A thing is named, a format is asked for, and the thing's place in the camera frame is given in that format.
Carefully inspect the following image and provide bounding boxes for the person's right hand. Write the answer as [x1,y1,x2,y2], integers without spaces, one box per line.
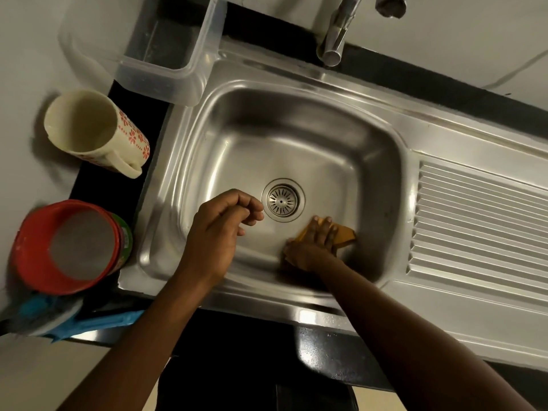
[283,216,343,275]

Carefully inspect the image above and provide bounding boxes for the person's left hand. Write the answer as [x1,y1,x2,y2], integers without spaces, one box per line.
[176,188,265,289]

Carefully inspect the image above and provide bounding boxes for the orange sponge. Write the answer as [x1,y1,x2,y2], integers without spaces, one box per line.
[280,222,357,270]

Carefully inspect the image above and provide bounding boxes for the stainless steel sink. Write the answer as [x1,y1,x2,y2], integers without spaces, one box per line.
[118,38,548,373]

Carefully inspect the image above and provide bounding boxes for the blue brush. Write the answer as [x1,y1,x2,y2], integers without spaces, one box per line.
[8,293,146,343]

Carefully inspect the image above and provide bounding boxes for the cream floral mug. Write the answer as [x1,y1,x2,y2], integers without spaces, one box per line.
[43,89,151,179]

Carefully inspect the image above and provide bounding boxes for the chrome faucet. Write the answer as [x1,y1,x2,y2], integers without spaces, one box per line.
[316,0,408,67]

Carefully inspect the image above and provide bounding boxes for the person's right forearm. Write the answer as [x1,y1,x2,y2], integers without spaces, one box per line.
[319,259,536,411]

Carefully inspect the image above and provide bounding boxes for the person's left forearm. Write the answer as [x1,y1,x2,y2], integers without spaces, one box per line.
[58,273,211,411]

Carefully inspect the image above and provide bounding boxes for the person's black clothing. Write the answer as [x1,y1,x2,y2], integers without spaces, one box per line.
[154,312,360,411]

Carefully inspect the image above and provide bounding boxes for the round metal drain strainer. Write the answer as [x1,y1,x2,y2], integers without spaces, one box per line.
[261,178,306,223]

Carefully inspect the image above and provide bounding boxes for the red round soap tub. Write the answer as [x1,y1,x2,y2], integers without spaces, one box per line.
[10,199,134,296]

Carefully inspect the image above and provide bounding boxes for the clear plastic container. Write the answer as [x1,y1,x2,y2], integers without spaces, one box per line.
[58,0,228,107]

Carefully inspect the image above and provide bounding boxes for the grey metal appliance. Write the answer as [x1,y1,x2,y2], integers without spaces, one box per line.
[0,333,159,411]

